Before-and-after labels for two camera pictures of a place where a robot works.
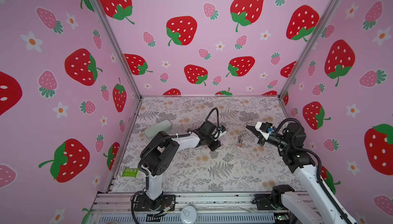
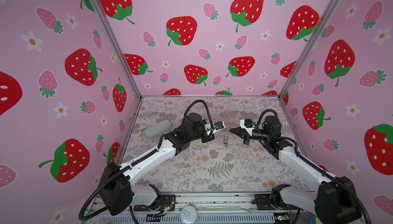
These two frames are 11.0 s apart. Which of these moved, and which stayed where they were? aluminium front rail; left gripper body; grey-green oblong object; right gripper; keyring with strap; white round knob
Moved: keyring with strap; left gripper body; right gripper
Stayed: white round knob; aluminium front rail; grey-green oblong object
